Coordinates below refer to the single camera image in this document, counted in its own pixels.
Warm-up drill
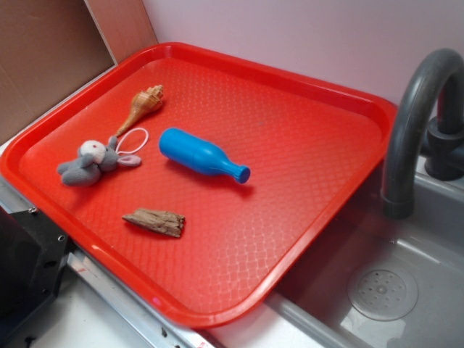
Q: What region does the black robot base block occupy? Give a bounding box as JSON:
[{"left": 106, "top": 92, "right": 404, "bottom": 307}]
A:
[{"left": 1, "top": 209, "right": 68, "bottom": 318}]

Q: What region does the blue plastic bottle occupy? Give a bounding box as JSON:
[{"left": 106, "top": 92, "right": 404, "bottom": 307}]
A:
[{"left": 159, "top": 128, "right": 251, "bottom": 184}]

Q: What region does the red plastic tray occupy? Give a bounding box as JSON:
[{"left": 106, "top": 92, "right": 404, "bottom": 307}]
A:
[{"left": 1, "top": 43, "right": 396, "bottom": 328}]

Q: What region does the brown wood piece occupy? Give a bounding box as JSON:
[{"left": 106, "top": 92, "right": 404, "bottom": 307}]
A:
[{"left": 122, "top": 208, "right": 186, "bottom": 238}]

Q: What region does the brown conch seashell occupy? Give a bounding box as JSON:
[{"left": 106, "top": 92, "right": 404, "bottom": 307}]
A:
[{"left": 115, "top": 85, "right": 164, "bottom": 137}]

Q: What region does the grey plush bunny toy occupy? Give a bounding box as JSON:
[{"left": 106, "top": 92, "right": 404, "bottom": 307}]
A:
[{"left": 57, "top": 128, "right": 149, "bottom": 187}]

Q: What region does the grey plastic sink basin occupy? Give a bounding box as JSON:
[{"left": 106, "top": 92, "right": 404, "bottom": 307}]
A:
[{"left": 268, "top": 169, "right": 463, "bottom": 347}]

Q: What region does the grey curved faucet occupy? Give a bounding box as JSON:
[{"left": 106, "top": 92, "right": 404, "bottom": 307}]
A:
[{"left": 381, "top": 49, "right": 463, "bottom": 219}]

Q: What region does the brown cardboard panel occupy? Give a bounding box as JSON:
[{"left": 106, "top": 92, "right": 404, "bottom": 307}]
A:
[{"left": 1, "top": 1, "right": 157, "bottom": 144}]

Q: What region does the silver aluminium rail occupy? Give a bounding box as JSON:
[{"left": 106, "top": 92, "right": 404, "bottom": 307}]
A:
[{"left": 0, "top": 178, "right": 218, "bottom": 348}]

